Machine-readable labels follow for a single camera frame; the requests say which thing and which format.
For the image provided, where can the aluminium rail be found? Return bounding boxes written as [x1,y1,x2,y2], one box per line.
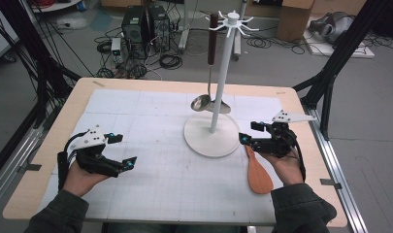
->
[0,125,45,212]
[302,105,370,233]

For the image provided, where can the black computer tower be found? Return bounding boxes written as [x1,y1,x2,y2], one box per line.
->
[120,5,151,45]
[147,5,171,52]

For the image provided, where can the small grey power supply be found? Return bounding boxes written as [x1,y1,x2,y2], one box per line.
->
[111,37,123,62]

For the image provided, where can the white utensil rack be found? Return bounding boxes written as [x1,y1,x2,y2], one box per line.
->
[183,10,260,158]

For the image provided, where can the white flat board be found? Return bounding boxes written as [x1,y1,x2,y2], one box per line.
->
[303,30,376,59]

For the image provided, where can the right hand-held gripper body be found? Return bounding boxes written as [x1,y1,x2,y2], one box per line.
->
[250,110,318,159]

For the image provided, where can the wooden table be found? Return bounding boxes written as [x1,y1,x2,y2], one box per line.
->
[2,77,348,228]

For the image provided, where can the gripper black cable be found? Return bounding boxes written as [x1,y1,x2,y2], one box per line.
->
[289,129,308,183]
[56,130,88,192]

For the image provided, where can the person's right hand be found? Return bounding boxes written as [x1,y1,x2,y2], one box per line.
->
[260,150,305,187]

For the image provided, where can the black metal frame strut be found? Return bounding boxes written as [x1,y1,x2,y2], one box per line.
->
[0,0,82,130]
[292,0,392,141]

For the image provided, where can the white grid mat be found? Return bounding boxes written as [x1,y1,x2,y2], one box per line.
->
[38,88,316,224]

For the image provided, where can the steel ladle brown handle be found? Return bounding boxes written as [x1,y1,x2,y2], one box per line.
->
[190,13,219,113]

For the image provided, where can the white metal stand leg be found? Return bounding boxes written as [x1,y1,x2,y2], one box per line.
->
[232,0,250,61]
[179,0,198,51]

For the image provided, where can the tangle of floor cables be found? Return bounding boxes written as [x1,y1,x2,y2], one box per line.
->
[93,27,183,81]

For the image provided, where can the cardboard box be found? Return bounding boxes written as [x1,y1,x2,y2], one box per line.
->
[276,0,315,43]

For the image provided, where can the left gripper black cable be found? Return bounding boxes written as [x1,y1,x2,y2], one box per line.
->
[56,130,88,192]

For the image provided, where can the coiled black floor cable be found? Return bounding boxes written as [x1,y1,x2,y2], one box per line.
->
[246,33,307,56]

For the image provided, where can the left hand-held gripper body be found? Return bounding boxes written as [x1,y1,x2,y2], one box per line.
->
[68,124,124,179]

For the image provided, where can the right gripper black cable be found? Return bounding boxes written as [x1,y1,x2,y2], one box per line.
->
[289,129,308,183]

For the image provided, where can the wooden rice paddle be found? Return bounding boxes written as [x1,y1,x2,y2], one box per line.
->
[245,144,275,195]

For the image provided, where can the person's left hand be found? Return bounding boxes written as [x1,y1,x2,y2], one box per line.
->
[61,161,110,198]

